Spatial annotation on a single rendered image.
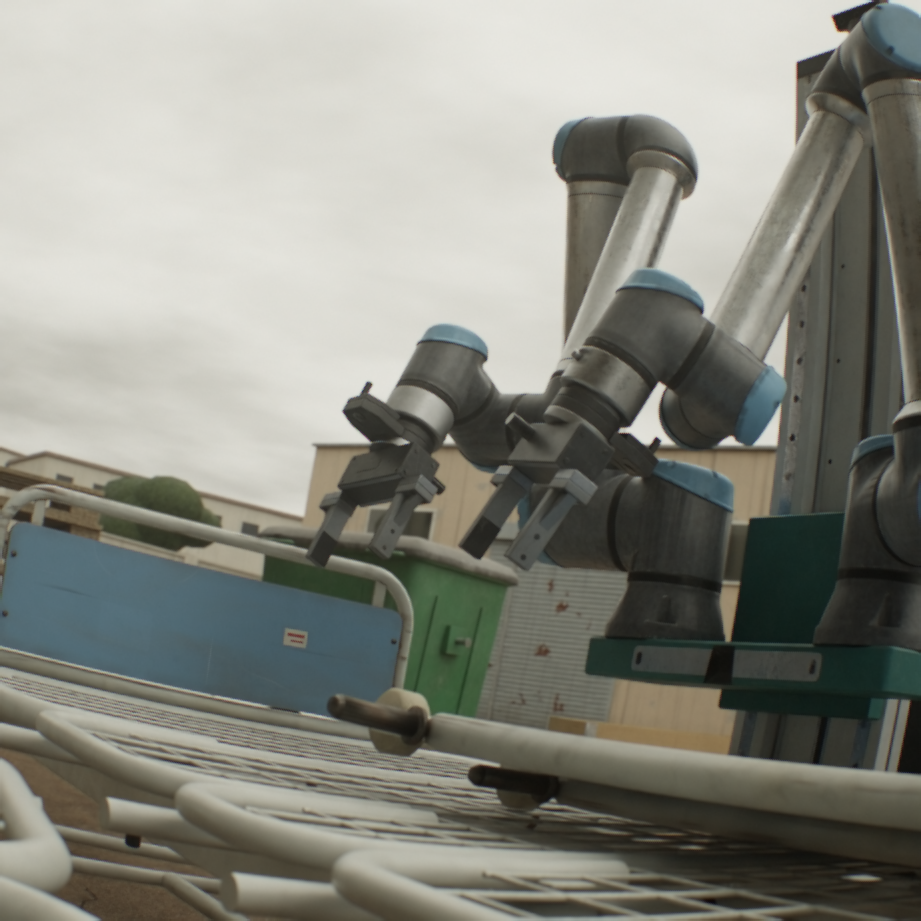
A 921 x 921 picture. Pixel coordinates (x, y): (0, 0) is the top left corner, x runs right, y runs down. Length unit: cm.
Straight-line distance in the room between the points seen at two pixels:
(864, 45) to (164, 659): 136
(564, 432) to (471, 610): 660
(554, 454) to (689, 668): 59
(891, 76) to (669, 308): 49
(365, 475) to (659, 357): 48
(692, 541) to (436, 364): 48
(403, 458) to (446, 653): 618
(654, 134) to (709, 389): 76
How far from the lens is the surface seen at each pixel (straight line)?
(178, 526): 204
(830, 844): 100
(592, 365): 143
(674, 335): 145
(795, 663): 173
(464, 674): 805
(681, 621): 199
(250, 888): 77
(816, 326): 214
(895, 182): 164
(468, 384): 183
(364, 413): 175
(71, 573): 198
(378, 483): 174
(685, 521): 202
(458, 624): 791
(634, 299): 146
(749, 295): 164
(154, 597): 203
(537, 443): 144
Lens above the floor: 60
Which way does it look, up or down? 9 degrees up
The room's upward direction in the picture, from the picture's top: 10 degrees clockwise
